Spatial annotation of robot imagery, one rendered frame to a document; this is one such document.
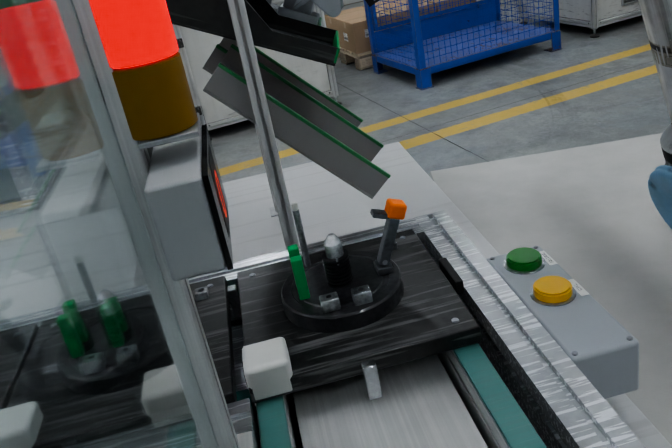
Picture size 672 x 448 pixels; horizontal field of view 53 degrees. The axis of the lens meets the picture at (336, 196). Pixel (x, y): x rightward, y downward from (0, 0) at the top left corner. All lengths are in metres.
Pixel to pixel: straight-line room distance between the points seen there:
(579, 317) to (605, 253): 0.32
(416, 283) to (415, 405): 0.15
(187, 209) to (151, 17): 0.12
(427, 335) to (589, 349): 0.15
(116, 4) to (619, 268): 0.76
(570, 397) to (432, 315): 0.17
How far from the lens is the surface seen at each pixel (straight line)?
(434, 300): 0.75
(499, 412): 0.64
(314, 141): 0.93
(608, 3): 5.99
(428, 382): 0.73
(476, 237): 1.09
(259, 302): 0.81
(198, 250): 0.46
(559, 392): 0.64
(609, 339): 0.70
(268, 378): 0.68
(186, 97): 0.47
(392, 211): 0.74
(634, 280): 0.98
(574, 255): 1.03
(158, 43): 0.46
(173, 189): 0.44
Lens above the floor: 1.39
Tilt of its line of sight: 24 degrees down
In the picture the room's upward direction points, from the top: 11 degrees counter-clockwise
